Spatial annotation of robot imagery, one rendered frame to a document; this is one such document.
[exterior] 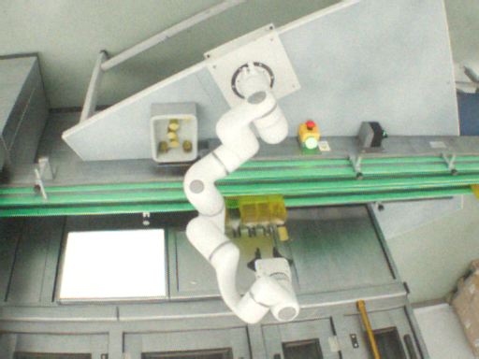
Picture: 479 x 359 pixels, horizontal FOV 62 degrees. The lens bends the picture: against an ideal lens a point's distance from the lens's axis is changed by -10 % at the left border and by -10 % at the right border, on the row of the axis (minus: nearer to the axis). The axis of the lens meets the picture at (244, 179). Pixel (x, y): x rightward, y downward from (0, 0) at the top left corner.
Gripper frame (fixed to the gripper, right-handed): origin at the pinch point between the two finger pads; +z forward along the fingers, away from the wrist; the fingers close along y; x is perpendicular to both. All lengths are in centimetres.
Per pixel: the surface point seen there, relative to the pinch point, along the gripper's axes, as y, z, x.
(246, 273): -2.4, 20.7, -23.1
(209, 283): -17.1, 17.5, -24.4
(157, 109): -34, 46, 35
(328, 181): 34, 41, 5
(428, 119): 84, 52, 29
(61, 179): -75, 49, 7
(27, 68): -102, 103, 44
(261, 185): 5.9, 40.9, 4.5
